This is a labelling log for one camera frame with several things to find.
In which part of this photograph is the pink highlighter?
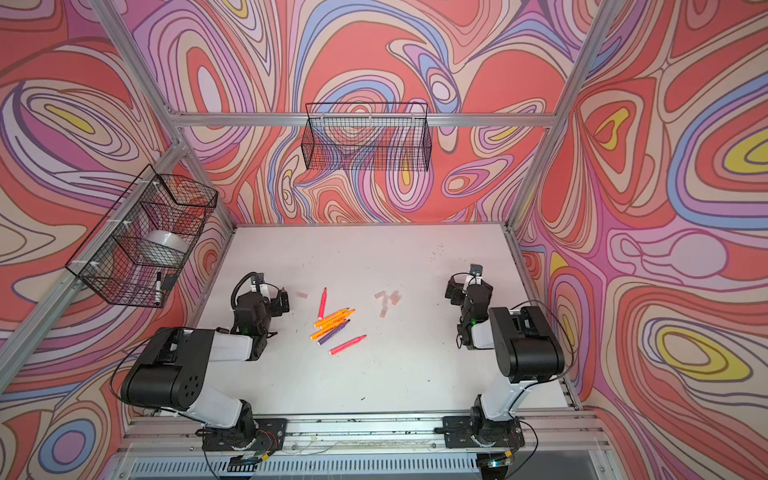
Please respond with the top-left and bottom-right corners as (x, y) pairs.
(329, 335), (367, 356)
(317, 287), (327, 320)

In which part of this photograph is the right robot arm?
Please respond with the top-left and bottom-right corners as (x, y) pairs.
(435, 264), (566, 452)

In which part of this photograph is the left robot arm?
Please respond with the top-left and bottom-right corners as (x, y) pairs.
(118, 272), (290, 463)

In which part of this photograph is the orange highlighter top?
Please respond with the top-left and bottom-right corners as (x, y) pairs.
(314, 308), (350, 329)

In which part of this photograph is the orange highlighter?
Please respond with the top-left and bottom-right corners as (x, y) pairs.
(314, 308), (350, 329)
(310, 318), (346, 341)
(314, 309), (355, 330)

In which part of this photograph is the purple highlighter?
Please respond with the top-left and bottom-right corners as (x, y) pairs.
(317, 319), (350, 345)

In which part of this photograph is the black marker in basket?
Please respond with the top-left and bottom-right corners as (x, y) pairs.
(154, 271), (163, 307)

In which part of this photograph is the left black wire basket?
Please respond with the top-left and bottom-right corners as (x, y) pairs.
(66, 166), (218, 309)

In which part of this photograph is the black wire basket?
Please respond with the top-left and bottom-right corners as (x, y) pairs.
(66, 166), (218, 309)
(301, 101), (432, 173)

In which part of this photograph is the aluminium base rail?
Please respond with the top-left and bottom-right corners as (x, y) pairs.
(118, 409), (613, 456)

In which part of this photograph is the back black wire basket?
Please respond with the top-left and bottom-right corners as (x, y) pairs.
(301, 101), (432, 173)

